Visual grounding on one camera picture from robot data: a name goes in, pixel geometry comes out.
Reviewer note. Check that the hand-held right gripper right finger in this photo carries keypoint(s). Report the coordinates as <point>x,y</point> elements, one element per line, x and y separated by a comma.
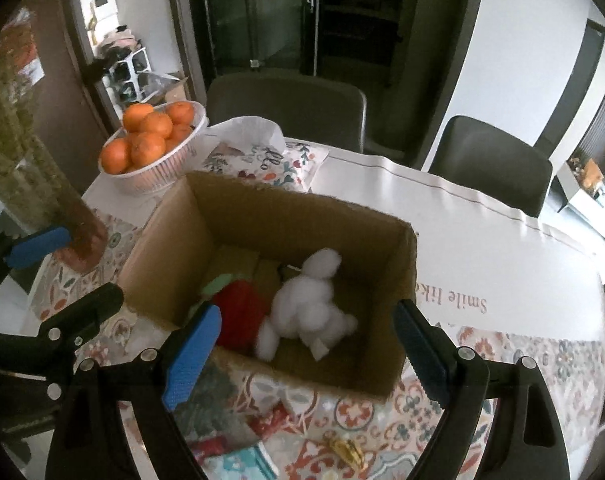
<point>422,360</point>

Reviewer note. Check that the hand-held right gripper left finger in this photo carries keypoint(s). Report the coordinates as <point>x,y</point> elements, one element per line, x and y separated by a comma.
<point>192,355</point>

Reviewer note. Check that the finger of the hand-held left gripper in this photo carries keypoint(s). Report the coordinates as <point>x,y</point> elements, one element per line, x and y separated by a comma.
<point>35,249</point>
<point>90,310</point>

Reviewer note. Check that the grey green cloth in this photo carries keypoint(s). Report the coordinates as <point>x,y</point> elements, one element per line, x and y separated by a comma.
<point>217,400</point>

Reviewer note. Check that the red strawberry plush toy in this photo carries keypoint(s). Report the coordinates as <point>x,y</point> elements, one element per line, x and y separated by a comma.
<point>240,310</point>

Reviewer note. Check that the small red pouch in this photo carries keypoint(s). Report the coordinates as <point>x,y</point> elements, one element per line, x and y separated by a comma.
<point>210,447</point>

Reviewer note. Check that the white plush toy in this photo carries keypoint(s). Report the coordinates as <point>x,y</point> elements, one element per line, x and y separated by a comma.
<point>292,305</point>

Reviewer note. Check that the teal tissue pack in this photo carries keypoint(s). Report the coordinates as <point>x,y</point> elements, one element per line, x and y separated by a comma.
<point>242,462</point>

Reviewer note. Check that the brown cardboard box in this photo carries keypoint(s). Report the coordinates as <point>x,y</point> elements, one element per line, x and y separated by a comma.
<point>282,210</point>

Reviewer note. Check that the glass vase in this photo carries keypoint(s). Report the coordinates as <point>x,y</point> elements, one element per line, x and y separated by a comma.
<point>85,245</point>

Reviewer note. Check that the dried flower bouquet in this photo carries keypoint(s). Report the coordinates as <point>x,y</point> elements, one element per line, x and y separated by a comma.
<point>7,125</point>

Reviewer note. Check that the patterned white tablecloth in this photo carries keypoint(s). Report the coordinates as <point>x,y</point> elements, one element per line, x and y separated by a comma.
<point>482,240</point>

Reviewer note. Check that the pile of oranges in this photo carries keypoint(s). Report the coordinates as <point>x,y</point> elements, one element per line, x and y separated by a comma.
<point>147,149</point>

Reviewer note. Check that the brown wooden door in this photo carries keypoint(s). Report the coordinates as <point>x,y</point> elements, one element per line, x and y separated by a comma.
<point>62,100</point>

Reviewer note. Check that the white ribbed fruit basket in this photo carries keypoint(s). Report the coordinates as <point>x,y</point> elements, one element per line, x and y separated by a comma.
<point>182,152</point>

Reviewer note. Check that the red and white door poster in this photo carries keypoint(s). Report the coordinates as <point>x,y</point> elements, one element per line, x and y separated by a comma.
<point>25,50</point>

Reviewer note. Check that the white shoe rack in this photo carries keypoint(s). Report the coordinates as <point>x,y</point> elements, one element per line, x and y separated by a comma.
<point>132,72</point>

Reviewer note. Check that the dark grey chair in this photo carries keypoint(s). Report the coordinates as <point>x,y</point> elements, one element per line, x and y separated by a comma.
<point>487,160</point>
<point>282,105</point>

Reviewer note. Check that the open cardboard carton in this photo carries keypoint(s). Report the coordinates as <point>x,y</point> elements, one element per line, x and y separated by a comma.
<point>175,91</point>

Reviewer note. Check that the floral tissue box cover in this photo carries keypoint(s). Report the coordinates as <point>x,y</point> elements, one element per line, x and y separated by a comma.
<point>292,165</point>

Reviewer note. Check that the white tv cabinet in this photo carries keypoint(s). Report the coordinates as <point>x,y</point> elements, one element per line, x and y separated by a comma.
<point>589,200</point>

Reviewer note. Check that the dark interior door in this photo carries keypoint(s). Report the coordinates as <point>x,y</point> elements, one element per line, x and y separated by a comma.
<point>577,80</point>

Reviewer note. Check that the black glass sliding door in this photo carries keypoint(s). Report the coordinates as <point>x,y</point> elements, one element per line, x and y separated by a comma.
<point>282,15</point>

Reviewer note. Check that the white wall intercom panel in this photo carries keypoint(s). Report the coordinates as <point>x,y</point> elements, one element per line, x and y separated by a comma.
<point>102,7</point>

